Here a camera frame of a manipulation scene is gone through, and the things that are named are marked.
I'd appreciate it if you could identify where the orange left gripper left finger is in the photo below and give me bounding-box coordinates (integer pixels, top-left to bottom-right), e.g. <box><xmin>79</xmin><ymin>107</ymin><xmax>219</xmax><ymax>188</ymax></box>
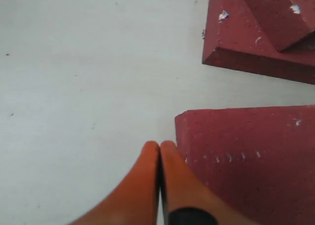
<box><xmin>71</xmin><ymin>141</ymin><xmax>159</xmax><ymax>225</ymax></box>

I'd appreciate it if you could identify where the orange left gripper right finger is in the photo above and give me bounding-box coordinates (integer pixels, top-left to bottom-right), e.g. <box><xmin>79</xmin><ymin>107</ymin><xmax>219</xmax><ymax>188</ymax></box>
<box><xmin>159</xmin><ymin>140</ymin><xmax>219</xmax><ymax>225</ymax></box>

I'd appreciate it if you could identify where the red brick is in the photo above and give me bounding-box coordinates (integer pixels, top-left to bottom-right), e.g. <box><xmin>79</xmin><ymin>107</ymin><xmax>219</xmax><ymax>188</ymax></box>
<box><xmin>244</xmin><ymin>0</ymin><xmax>315</xmax><ymax>52</ymax></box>
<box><xmin>175</xmin><ymin>105</ymin><xmax>315</xmax><ymax>225</ymax></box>

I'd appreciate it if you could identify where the red brick under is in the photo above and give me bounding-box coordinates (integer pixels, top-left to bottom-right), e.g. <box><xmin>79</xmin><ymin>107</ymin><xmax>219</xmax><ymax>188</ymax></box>
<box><xmin>202</xmin><ymin>0</ymin><xmax>315</xmax><ymax>85</ymax></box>

